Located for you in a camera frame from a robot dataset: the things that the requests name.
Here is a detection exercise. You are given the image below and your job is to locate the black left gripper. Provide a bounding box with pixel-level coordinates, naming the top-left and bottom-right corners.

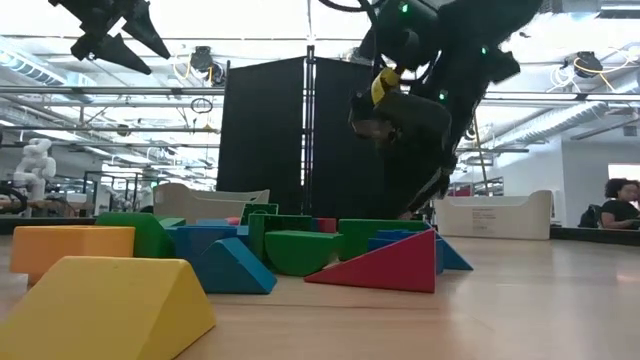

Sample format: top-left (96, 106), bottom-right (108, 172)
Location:
top-left (48, 0), bottom-right (172, 76)

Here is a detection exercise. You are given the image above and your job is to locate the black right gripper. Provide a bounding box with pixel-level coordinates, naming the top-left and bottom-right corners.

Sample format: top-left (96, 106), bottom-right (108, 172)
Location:
top-left (349, 92), bottom-right (459, 214)

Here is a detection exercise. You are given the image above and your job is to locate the green rectangular block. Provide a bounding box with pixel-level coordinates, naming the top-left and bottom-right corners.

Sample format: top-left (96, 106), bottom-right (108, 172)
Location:
top-left (338, 218), bottom-right (432, 262)

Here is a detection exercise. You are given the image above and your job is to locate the white plastic bin with label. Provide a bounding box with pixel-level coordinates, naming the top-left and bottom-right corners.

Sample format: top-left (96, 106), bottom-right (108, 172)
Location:
top-left (432, 189), bottom-right (554, 241)

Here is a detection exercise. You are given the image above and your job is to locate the red triangle wedge block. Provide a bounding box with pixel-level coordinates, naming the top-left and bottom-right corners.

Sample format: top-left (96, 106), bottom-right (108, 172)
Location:
top-left (303, 228), bottom-right (438, 295)

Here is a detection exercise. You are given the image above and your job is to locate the red arch block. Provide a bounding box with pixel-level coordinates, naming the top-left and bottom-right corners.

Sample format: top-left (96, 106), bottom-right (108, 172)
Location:
top-left (312, 217), bottom-right (339, 235)

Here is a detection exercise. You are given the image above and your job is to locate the yellow tape band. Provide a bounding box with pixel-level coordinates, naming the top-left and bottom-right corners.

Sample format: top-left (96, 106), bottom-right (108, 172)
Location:
top-left (370, 66), bottom-right (404, 106)

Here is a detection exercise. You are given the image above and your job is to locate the green half-cylinder block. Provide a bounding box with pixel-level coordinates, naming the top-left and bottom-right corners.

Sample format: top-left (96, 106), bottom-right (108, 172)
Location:
top-left (263, 229), bottom-right (346, 278)

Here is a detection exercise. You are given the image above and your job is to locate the green oblong block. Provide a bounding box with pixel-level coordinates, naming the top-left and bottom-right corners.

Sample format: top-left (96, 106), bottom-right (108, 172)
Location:
top-left (248, 213), bottom-right (314, 262)

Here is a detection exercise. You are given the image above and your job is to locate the green rounded block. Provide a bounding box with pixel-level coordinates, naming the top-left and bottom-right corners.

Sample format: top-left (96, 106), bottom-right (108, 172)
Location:
top-left (94, 211), bottom-right (170, 260)

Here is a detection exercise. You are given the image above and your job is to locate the person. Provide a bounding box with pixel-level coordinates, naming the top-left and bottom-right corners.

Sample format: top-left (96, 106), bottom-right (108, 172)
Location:
top-left (597, 177), bottom-right (640, 231)

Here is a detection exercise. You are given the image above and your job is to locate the blue triangle prism block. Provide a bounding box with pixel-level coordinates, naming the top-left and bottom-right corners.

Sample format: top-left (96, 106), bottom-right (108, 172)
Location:
top-left (192, 236), bottom-right (278, 295)

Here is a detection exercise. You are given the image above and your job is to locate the blue studded brick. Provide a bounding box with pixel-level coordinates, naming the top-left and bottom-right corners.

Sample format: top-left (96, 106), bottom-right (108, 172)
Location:
top-left (166, 224), bottom-right (250, 262)

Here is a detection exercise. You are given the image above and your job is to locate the yellow hollow square block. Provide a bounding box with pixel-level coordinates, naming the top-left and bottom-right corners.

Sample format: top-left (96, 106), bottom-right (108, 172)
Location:
top-left (8, 224), bottom-right (137, 287)

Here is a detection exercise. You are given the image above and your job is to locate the yellow trapezoid block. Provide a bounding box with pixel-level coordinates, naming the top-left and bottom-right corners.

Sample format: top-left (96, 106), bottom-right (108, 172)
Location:
top-left (0, 255), bottom-right (218, 360)

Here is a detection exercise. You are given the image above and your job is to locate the grey overhead frame beam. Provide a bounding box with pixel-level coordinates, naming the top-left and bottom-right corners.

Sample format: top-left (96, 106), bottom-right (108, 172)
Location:
top-left (0, 84), bottom-right (640, 109)

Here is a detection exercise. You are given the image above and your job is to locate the black ceiling cable reel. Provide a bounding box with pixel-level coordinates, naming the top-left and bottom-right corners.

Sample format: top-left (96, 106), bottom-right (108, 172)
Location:
top-left (188, 45), bottom-right (226, 87)
top-left (562, 50), bottom-right (606, 80)

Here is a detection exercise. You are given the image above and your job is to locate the black hanging cable loop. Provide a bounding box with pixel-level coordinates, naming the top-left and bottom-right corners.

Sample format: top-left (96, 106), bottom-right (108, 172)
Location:
top-left (189, 97), bottom-right (215, 115)

